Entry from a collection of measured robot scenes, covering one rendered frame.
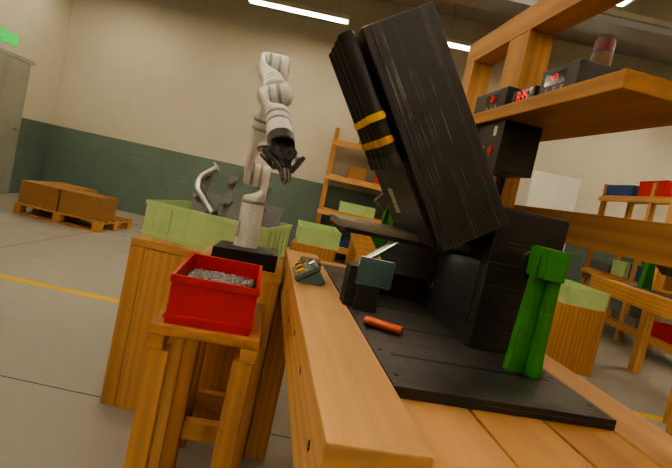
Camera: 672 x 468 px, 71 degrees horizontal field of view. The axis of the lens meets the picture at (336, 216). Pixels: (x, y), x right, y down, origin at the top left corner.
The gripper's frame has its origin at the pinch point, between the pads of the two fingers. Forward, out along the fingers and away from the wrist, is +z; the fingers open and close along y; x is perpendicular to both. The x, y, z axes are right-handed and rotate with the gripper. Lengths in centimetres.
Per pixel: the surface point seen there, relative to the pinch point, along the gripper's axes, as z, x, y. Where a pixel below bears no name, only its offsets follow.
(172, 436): 39, 108, -4
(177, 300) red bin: 27.2, 20.4, -22.1
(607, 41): -14, -59, 67
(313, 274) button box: 13.1, 26.0, 18.6
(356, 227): 18.3, -6.8, 13.9
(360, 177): -409, 406, 349
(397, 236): 20.8, -9.1, 23.8
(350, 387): 60, -21, -4
